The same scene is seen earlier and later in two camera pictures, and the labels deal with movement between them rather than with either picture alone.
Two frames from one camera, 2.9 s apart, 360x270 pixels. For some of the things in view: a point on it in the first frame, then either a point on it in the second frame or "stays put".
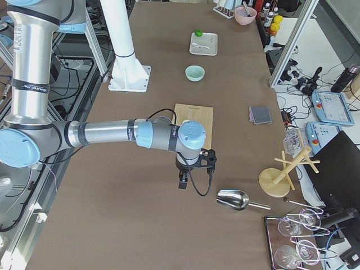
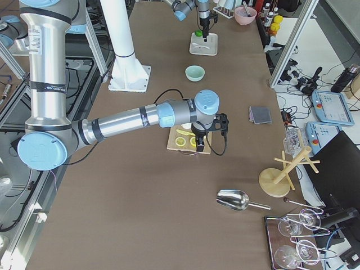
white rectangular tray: [206, 44] stays put
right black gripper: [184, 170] → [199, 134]
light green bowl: [194, 73] stays put
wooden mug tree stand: [276, 182] stays put
